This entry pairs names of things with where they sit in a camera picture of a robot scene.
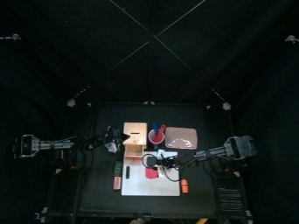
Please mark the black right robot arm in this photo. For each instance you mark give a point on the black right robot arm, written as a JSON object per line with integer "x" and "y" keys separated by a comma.
{"x": 209, "y": 152}

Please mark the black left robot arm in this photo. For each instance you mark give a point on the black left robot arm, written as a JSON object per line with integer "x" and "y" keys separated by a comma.
{"x": 50, "y": 144}

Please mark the flat pink dough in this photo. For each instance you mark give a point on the flat pink dough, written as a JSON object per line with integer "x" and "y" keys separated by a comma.
{"x": 150, "y": 174}

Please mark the light wooden drawer box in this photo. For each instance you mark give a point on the light wooden drawer box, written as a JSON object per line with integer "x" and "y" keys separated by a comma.
{"x": 134, "y": 128}

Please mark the thin black stick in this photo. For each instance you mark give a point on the thin black stick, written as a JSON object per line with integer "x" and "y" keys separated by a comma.
{"x": 126, "y": 172}

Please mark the white cutting board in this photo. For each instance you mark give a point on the white cutting board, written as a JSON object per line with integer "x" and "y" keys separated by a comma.
{"x": 146, "y": 188}

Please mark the green striped block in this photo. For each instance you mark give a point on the green striped block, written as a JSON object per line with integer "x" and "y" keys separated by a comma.
{"x": 117, "y": 169}

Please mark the red plastic cup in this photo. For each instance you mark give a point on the red plastic cup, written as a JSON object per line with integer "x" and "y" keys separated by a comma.
{"x": 154, "y": 140}

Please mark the blue plastic utensil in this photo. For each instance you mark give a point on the blue plastic utensil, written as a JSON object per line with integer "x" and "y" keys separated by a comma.
{"x": 154, "y": 127}

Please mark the orange toy carrot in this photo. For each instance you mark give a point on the orange toy carrot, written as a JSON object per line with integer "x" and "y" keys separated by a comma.
{"x": 184, "y": 186}

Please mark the red plastic utensil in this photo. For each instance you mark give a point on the red plastic utensil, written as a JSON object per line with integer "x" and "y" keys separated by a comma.
{"x": 161, "y": 128}

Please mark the pink rectangular block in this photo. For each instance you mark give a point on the pink rectangular block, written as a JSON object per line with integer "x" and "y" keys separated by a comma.
{"x": 116, "y": 183}

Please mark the black plate with white text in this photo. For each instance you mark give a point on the black plate with white text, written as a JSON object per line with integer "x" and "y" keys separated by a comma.
{"x": 229, "y": 198}

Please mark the silver frame bracket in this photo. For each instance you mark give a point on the silver frame bracket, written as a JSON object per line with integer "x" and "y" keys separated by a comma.
{"x": 146, "y": 102}
{"x": 70, "y": 102}
{"x": 290, "y": 38}
{"x": 14, "y": 37}
{"x": 225, "y": 106}

